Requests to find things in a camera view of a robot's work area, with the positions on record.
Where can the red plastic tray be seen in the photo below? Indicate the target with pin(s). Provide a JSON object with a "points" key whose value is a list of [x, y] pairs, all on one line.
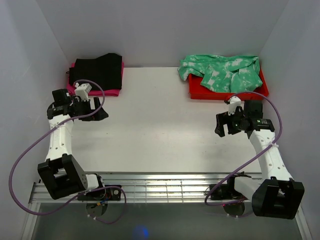
{"points": [[199, 92]]}

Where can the pink folded trousers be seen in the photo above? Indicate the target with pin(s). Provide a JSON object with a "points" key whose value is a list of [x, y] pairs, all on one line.
{"points": [[97, 93]]}

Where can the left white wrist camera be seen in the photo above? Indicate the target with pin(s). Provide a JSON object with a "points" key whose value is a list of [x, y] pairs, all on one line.
{"points": [[82, 90]]}

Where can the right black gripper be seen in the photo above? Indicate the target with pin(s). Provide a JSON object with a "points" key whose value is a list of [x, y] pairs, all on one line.
{"points": [[223, 118]]}

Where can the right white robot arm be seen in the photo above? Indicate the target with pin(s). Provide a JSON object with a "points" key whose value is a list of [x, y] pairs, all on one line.
{"points": [[279, 195]]}

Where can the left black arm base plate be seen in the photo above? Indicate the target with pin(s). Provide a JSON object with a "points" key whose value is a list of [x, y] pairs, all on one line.
{"points": [[113, 193]]}

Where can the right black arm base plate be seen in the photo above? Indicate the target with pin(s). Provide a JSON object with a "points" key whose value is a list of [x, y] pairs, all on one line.
{"points": [[225, 192]]}

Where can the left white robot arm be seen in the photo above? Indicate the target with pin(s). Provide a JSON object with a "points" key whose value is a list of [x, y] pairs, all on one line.
{"points": [[61, 174]]}

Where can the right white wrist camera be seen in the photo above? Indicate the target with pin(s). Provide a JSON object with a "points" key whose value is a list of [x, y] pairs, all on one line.
{"points": [[233, 103]]}

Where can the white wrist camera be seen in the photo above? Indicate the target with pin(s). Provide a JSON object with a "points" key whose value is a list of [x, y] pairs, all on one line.
{"points": [[233, 103], [82, 90]]}

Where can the green tie-dye trousers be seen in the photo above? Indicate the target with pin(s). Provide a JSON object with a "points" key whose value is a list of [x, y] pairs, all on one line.
{"points": [[221, 74]]}

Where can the aluminium rail frame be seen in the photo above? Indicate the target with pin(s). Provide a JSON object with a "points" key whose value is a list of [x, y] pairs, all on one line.
{"points": [[163, 188]]}

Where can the black folded trousers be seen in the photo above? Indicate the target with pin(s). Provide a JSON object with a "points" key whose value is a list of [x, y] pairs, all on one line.
{"points": [[106, 71]]}

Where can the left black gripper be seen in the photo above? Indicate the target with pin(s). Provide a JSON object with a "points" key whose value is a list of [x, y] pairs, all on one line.
{"points": [[98, 116]]}

